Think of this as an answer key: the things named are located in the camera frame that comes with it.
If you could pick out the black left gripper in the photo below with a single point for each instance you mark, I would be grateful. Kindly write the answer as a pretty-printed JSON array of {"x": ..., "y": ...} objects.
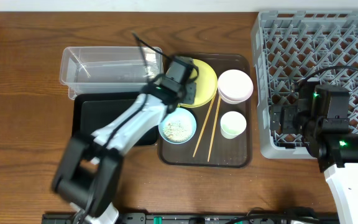
[{"x": 188, "y": 93}]

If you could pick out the brown serving tray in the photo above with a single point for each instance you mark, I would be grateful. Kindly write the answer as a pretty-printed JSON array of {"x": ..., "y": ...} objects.
[{"x": 233, "y": 153}]

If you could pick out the yellow plate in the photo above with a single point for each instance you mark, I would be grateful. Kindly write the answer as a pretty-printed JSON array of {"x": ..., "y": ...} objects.
[{"x": 205, "y": 85}]

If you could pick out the wooden chopstick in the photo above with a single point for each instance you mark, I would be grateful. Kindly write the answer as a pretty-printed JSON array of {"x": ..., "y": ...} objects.
[
  {"x": 204, "y": 125},
  {"x": 214, "y": 127}
]

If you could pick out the pink bowl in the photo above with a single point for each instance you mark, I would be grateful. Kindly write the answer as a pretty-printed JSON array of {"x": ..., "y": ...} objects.
[{"x": 235, "y": 86}]

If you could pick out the left wooden chopstick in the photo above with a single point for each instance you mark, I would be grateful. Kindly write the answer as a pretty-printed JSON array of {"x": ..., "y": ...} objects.
[{"x": 204, "y": 125}]

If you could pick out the grey dishwasher rack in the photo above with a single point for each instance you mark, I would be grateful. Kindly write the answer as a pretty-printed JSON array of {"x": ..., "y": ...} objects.
[{"x": 288, "y": 45}]

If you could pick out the right wooden chopstick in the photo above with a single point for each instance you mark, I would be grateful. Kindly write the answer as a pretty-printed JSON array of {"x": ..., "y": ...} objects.
[{"x": 214, "y": 127}]

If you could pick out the clear plastic bin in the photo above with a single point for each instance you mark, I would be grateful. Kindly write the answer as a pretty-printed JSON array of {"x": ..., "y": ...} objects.
[{"x": 107, "y": 69}]

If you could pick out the pale green cup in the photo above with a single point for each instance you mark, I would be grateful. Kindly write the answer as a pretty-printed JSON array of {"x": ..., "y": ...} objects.
[{"x": 232, "y": 124}]

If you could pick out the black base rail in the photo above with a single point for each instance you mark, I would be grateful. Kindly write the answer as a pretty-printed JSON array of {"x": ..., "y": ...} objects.
[{"x": 141, "y": 218}]

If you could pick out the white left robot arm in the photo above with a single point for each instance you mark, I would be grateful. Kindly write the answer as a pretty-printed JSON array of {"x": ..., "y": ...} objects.
[{"x": 88, "y": 173}]

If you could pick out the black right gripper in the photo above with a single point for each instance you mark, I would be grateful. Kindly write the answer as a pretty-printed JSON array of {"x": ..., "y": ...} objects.
[{"x": 290, "y": 112}]

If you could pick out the black tray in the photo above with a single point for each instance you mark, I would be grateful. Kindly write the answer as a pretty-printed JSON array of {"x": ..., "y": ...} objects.
[{"x": 93, "y": 111}]

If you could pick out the light blue bowl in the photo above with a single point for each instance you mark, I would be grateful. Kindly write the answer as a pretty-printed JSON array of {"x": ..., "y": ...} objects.
[{"x": 178, "y": 127}]

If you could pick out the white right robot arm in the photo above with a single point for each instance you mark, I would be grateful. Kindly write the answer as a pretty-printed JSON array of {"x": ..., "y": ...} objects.
[{"x": 337, "y": 156}]

